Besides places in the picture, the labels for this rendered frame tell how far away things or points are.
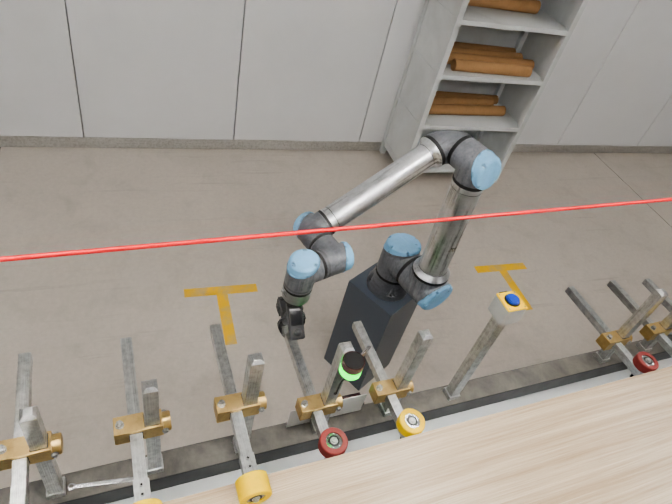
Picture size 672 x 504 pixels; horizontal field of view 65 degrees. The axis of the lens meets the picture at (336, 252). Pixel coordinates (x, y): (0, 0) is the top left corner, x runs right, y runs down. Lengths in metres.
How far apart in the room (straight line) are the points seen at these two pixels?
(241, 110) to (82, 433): 2.36
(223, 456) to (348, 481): 0.41
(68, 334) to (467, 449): 1.96
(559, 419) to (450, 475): 0.45
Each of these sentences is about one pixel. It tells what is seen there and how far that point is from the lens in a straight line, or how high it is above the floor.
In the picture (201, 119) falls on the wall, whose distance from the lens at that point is 3.92.
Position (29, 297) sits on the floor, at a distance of 3.07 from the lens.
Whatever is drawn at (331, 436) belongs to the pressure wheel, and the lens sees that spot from 1.55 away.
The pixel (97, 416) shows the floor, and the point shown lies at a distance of 2.61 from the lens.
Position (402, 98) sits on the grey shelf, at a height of 0.53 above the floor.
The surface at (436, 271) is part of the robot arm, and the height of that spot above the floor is 0.92.
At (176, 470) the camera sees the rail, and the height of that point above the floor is 0.70.
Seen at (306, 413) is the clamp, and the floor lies 0.86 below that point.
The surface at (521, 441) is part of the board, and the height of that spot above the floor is 0.90.
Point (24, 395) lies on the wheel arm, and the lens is 1.56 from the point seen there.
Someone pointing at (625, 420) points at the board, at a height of 0.90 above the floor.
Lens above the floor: 2.25
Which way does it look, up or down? 42 degrees down
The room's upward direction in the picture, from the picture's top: 16 degrees clockwise
